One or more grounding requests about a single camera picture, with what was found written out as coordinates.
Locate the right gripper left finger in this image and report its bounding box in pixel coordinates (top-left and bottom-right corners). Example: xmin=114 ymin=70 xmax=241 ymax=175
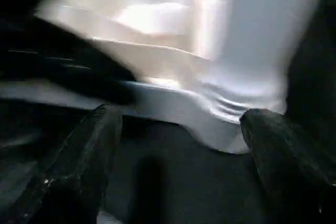
xmin=0 ymin=103 xmax=124 ymax=224

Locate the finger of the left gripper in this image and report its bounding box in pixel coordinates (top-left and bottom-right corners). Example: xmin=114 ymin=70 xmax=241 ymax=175
xmin=50 ymin=25 xmax=138 ymax=105

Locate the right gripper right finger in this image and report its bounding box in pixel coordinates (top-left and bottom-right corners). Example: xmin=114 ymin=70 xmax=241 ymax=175
xmin=240 ymin=108 xmax=336 ymax=224

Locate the white plastic table leg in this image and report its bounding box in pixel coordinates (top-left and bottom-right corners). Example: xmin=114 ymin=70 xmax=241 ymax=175
xmin=197 ymin=0 xmax=327 ymax=126

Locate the black mat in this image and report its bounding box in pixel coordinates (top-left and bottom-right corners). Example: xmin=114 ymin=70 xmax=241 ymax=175
xmin=0 ymin=0 xmax=336 ymax=224

